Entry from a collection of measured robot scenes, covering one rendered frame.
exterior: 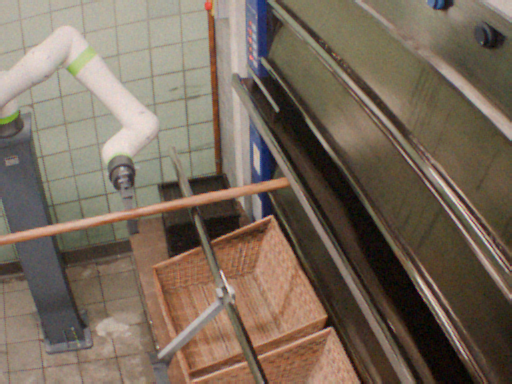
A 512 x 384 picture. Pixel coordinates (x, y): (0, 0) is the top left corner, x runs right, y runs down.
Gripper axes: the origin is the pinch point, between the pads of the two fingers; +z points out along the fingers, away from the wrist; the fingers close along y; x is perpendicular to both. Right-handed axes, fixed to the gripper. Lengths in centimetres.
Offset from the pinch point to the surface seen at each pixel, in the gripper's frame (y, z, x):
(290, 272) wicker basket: 40, -2, -50
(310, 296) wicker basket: 36, 15, -52
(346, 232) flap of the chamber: -21, 51, -46
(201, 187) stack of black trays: 39, -59, -33
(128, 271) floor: 119, -107, 3
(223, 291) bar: 1.7, 37.8, -18.5
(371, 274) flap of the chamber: -21, 66, -46
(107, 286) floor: 119, -99, 16
